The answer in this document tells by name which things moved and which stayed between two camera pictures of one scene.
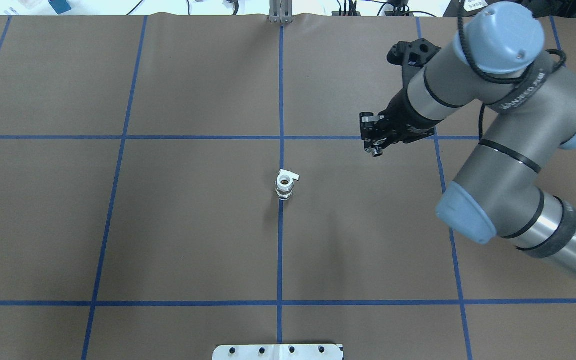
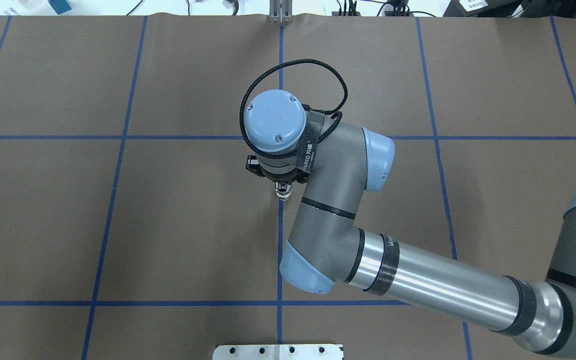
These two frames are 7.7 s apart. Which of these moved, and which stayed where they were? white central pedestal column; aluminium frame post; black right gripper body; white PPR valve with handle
Moved: black right gripper body
Stayed: white PPR valve with handle; white central pedestal column; aluminium frame post
